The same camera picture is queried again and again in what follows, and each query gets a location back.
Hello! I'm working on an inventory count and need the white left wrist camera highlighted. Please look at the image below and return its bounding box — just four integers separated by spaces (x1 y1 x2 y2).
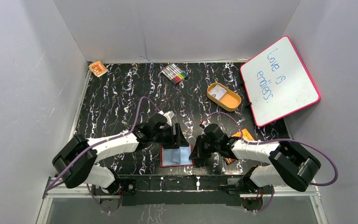
160 111 175 126

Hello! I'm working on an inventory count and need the small orange card box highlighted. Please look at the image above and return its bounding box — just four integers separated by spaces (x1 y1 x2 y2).
89 61 108 77

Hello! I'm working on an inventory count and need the white credit card in tray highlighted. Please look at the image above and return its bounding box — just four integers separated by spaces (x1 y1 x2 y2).
209 84 227 100

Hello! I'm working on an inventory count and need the orange book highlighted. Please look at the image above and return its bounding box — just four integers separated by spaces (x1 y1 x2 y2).
223 130 255 164

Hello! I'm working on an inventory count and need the red leather card holder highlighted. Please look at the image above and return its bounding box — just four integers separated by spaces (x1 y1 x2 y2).
160 145 195 168

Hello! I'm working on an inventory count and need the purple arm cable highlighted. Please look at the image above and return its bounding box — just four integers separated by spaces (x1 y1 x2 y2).
202 111 339 187
44 96 161 192

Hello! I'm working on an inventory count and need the pack of coloured markers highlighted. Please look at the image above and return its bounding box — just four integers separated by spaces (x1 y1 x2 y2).
161 64 188 84

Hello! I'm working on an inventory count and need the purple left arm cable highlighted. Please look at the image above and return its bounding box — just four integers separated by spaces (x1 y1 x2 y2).
44 96 161 192

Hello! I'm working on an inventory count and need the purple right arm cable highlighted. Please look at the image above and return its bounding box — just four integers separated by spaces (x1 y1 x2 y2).
202 111 339 187

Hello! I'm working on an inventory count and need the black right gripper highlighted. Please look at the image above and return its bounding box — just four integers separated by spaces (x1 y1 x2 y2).
189 135 220 159

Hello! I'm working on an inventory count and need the yellow oval tray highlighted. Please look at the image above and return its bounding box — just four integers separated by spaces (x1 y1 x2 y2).
207 82 242 112

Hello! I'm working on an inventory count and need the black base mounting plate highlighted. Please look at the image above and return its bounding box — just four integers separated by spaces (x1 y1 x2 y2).
102 175 263 210

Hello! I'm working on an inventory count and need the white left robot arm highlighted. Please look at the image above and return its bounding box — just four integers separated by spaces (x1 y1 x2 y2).
52 111 193 194

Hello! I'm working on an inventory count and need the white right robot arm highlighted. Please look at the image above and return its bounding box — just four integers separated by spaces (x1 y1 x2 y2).
189 124 321 193

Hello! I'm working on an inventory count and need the pink framed whiteboard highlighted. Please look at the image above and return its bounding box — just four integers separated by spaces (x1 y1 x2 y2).
240 35 321 127

